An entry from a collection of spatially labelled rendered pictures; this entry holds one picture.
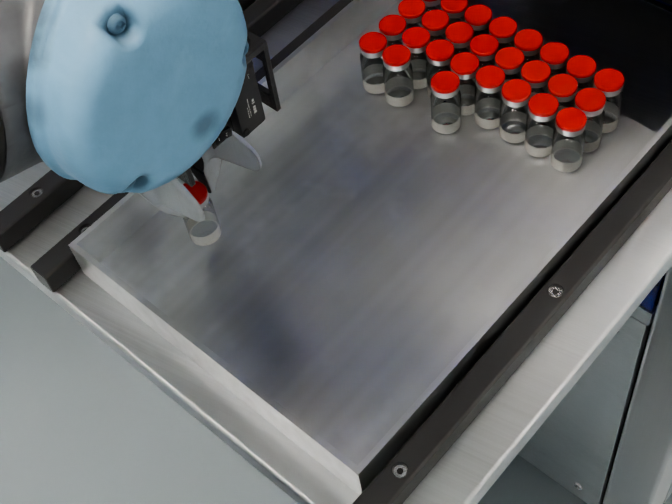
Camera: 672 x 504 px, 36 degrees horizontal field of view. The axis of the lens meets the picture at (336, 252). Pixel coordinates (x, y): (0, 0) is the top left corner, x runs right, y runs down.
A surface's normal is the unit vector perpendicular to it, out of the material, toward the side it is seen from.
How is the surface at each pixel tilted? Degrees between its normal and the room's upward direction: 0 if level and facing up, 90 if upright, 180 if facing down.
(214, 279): 0
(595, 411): 90
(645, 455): 90
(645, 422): 90
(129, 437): 0
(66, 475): 0
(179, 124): 90
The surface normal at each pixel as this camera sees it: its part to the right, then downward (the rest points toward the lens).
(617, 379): -0.66, 0.65
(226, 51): 0.73, 0.51
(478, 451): -0.11, -0.57
